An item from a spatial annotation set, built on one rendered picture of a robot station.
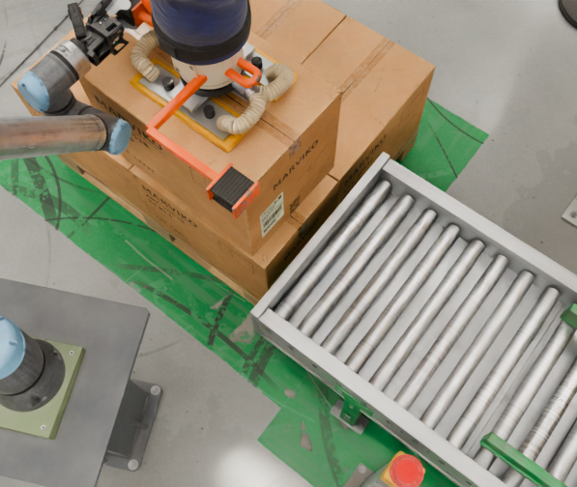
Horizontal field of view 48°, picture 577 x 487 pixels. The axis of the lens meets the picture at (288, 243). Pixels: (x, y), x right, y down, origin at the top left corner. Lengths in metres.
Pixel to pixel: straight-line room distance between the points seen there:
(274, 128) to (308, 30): 0.94
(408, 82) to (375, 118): 0.20
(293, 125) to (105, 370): 0.82
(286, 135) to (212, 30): 0.36
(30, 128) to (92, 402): 0.75
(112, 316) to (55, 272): 0.99
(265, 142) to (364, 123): 0.73
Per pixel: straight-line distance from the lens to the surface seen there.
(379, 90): 2.41
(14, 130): 1.43
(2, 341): 1.63
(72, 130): 1.56
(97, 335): 1.87
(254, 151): 1.65
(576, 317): 2.08
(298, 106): 1.72
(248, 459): 2.49
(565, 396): 2.09
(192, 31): 1.47
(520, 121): 3.12
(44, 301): 1.95
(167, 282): 2.68
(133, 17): 1.78
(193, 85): 1.61
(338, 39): 2.55
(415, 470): 1.45
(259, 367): 2.53
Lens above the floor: 2.47
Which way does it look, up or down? 67 degrees down
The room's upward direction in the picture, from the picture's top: 4 degrees counter-clockwise
